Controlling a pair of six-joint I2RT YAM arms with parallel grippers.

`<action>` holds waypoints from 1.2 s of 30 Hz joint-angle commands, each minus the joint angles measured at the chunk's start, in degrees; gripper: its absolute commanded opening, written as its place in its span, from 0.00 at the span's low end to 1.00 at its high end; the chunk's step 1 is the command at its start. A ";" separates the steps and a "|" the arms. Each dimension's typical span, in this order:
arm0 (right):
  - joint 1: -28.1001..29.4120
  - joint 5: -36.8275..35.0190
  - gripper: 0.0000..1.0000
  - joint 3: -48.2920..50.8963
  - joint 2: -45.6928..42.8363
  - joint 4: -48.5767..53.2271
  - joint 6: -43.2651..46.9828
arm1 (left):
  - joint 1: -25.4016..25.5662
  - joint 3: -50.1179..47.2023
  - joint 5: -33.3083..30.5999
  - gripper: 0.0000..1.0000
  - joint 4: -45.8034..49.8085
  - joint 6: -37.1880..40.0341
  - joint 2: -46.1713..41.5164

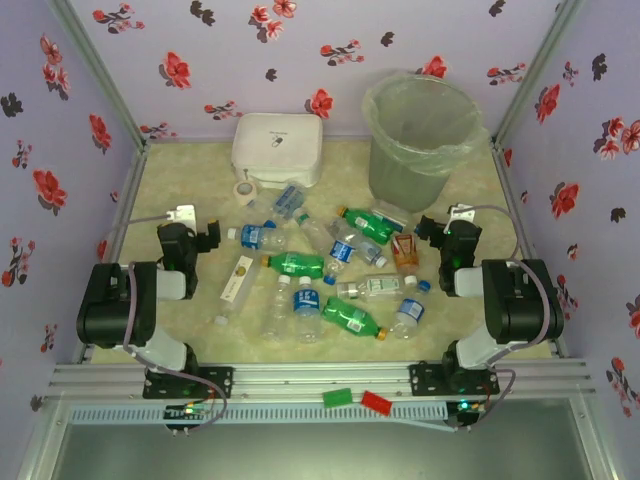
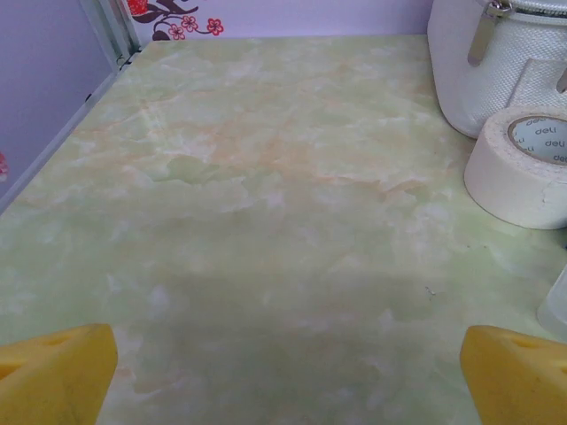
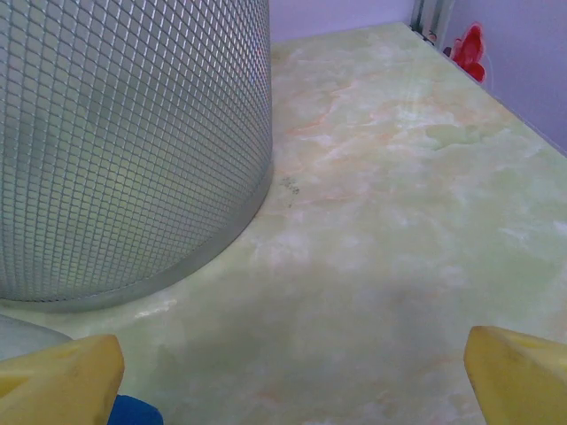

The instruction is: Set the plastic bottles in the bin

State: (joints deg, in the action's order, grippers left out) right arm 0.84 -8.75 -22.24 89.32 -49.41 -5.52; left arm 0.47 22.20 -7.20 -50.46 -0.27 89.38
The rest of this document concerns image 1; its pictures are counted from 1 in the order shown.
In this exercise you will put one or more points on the clear bottle blue cap front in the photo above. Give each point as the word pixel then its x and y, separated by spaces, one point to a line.
pixel 306 302

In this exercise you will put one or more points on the green toy block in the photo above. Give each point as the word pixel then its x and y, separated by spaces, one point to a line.
pixel 337 397

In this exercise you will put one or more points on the blue-label bottle blue cap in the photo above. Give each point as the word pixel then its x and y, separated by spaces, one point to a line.
pixel 395 219
pixel 411 310
pixel 341 250
pixel 287 200

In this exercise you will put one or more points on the clear bottle green label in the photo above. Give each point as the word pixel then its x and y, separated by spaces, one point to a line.
pixel 380 286

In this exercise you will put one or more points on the tall white bottle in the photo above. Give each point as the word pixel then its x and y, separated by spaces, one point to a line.
pixel 237 285

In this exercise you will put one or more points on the aluminium side rail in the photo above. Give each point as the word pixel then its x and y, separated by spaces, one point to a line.
pixel 510 190
pixel 129 190

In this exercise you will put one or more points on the red toy block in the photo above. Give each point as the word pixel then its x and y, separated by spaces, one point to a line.
pixel 376 402

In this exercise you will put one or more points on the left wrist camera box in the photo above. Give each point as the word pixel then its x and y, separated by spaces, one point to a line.
pixel 182 213

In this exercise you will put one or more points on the beige tape roll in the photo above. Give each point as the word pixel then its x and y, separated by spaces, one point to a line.
pixel 245 200

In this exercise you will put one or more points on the aluminium frame post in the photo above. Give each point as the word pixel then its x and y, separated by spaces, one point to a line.
pixel 539 70
pixel 97 70

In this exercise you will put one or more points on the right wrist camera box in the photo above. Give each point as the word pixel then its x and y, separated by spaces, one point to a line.
pixel 462 210

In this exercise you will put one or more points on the aluminium mounting rail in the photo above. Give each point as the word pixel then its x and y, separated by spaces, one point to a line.
pixel 320 380

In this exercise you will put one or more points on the grey metal panel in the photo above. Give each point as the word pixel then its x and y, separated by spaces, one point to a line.
pixel 320 455

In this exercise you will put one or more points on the orange juice bottle red label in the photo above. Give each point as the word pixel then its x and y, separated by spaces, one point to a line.
pixel 404 255

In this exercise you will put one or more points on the clear plastic bin liner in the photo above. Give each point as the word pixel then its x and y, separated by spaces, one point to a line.
pixel 465 150

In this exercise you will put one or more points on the green bottle yellow cap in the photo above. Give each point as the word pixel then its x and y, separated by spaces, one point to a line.
pixel 297 265

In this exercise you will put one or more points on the white plastic box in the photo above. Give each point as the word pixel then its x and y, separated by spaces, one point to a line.
pixel 277 145

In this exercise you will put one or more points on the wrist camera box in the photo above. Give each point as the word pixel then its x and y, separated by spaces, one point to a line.
pixel 182 213
pixel 462 210

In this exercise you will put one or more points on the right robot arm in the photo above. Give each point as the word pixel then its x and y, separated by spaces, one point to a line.
pixel 520 305

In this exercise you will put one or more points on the small circuit board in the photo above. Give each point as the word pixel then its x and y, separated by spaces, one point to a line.
pixel 187 411
pixel 465 407

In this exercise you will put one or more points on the green bottle orange cap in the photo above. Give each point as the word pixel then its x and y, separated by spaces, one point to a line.
pixel 370 225
pixel 350 316

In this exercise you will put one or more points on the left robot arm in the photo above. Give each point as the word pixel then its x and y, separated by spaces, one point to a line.
pixel 110 310

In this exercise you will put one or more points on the grey mesh waste bin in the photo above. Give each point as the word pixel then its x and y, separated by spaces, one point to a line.
pixel 405 185

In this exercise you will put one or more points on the blue-label bottle white cap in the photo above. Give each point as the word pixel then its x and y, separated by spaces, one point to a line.
pixel 252 236

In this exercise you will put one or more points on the clear bottle green neck band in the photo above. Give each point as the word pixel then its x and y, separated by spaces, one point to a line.
pixel 315 232

